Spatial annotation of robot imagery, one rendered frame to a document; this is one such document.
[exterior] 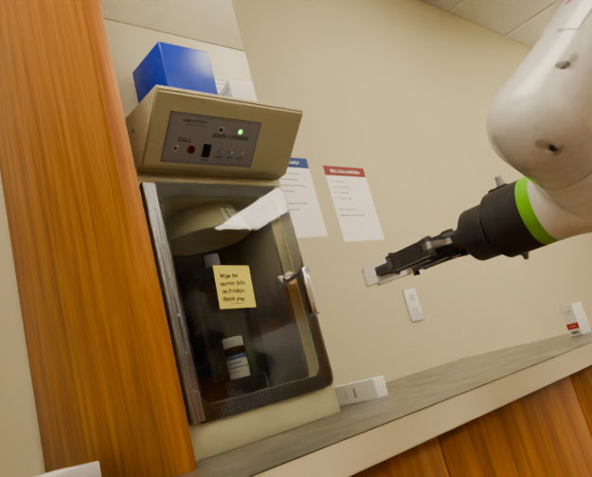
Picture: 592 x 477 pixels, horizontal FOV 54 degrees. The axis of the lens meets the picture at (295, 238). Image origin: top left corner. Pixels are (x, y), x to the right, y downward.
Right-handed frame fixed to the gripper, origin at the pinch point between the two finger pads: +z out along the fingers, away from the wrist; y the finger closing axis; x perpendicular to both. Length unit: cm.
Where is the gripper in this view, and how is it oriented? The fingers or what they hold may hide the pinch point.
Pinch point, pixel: (385, 271)
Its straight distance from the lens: 94.9
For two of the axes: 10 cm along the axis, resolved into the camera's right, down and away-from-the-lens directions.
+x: 2.4, 9.4, -2.4
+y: -7.4, 0.2, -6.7
